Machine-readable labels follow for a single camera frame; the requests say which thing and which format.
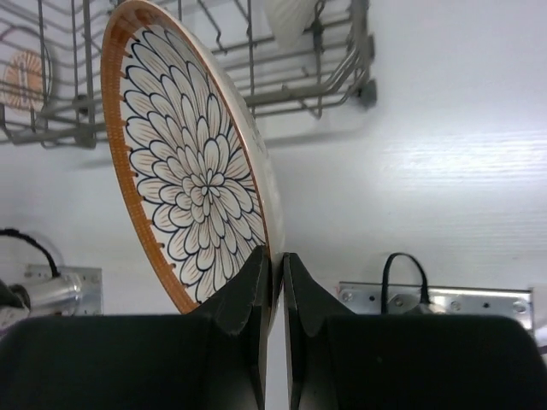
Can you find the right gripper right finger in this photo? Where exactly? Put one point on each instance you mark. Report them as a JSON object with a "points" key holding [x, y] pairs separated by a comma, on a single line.
{"points": [[338, 359]]}

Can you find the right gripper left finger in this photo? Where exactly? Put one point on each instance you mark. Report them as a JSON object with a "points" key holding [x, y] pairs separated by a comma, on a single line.
{"points": [[211, 358]]}

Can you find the floral plate brown rim front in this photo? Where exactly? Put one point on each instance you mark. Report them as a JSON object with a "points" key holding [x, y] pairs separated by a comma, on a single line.
{"points": [[194, 172]]}

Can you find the floral plate brown rim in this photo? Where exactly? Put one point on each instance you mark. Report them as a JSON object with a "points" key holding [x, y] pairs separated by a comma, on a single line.
{"points": [[288, 19], [194, 172]]}

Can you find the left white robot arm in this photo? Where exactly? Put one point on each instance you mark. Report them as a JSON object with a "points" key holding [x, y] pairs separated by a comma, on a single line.
{"points": [[13, 299]]}

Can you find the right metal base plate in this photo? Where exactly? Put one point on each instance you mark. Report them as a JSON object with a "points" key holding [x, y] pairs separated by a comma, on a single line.
{"points": [[365, 298]]}

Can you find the metal base plate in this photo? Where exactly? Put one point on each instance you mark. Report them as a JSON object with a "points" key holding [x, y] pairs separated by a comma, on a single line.
{"points": [[91, 281], [365, 298]]}

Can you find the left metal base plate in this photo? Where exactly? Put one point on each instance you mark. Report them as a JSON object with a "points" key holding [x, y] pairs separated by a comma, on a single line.
{"points": [[91, 281]]}

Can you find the grey wire dish rack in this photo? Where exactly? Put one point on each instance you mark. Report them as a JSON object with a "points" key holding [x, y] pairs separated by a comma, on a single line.
{"points": [[329, 64]]}

